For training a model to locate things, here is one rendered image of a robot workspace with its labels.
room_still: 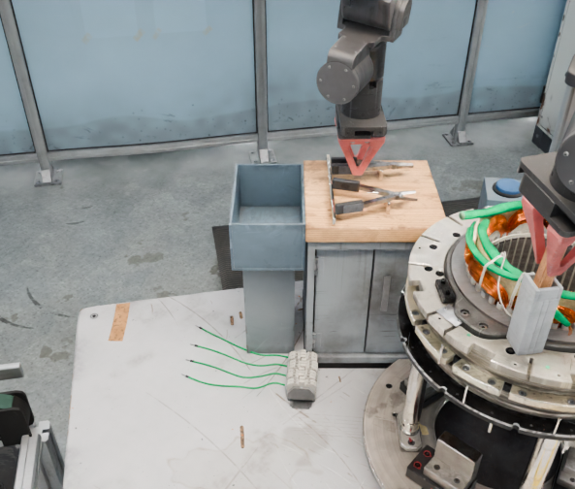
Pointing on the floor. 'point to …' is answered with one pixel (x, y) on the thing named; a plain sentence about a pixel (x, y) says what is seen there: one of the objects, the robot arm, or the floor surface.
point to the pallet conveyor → (11, 428)
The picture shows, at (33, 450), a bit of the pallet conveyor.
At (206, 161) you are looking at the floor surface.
